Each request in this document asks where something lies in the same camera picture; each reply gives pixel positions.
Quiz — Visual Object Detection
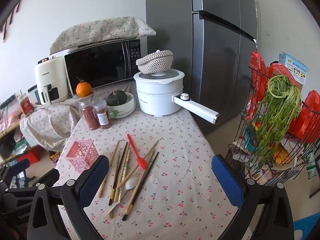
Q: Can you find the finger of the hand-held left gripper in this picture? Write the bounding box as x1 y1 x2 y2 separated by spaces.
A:
34 169 60 187
0 158 31 180

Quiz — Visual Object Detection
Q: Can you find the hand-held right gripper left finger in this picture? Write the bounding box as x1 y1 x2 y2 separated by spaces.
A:
27 155 110 240

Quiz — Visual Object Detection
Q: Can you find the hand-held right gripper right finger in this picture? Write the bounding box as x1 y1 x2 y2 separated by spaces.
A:
211 154 295 240

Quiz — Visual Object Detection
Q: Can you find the pink plastic utensil holder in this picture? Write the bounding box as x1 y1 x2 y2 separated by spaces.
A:
66 140 100 173

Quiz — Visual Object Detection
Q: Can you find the white plastic spoon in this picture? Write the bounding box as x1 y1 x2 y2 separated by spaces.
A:
102 176 139 218

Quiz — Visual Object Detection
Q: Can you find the red plastic spoon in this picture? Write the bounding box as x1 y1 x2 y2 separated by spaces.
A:
127 134 148 170

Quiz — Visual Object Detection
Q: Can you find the red cardboard box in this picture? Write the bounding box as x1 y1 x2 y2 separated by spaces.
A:
16 146 47 167

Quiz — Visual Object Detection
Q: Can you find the cherry print tablecloth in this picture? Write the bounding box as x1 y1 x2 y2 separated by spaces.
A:
54 82 240 240

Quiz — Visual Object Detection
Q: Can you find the draped cherry print cloth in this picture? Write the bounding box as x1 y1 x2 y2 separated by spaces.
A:
19 101 82 152

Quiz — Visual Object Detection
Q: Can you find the small red label jar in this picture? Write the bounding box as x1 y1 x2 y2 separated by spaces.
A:
17 94 35 117

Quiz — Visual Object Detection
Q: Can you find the clear jar of red spice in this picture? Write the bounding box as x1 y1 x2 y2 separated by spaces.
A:
79 97 100 131
93 100 112 130

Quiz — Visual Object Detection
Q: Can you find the dark green pumpkin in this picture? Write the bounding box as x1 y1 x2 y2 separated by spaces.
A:
106 91 127 107

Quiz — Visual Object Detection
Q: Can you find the white green packet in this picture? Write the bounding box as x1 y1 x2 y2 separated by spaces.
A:
306 152 317 180

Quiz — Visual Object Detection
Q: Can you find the bunch of green vegetables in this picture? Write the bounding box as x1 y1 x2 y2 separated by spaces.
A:
246 75 303 172

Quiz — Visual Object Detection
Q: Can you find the blue plastic stool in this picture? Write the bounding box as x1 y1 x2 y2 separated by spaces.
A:
292 214 320 240

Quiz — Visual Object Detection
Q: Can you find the orange fruit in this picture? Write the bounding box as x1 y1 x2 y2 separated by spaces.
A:
76 77 92 97

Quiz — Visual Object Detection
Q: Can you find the cream air fryer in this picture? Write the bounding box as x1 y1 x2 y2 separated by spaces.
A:
34 56 70 105

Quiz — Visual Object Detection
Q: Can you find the red plastic bag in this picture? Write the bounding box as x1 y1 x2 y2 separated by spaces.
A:
289 90 320 143
246 52 268 120
267 63 298 85

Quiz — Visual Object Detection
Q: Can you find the white electric cooking pot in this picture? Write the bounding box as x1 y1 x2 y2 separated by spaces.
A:
134 69 221 125

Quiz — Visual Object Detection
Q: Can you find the black microwave oven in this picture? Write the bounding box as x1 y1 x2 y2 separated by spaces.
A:
64 39 148 98

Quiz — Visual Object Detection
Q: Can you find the grey refrigerator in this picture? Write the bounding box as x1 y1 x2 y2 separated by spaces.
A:
145 0 258 136

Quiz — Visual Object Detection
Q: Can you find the blue and white box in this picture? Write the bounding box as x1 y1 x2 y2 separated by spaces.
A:
278 52 308 87

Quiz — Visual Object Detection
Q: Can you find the floral cloth cover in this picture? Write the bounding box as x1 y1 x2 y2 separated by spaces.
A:
49 16 157 55

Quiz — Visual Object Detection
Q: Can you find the black wire rack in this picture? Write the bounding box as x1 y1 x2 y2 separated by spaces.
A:
225 66 320 187

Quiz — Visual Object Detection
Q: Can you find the white bowl green handle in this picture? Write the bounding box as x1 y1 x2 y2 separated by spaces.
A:
106 92 136 119

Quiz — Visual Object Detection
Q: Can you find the woven rope basket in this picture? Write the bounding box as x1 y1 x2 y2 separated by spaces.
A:
136 50 175 75

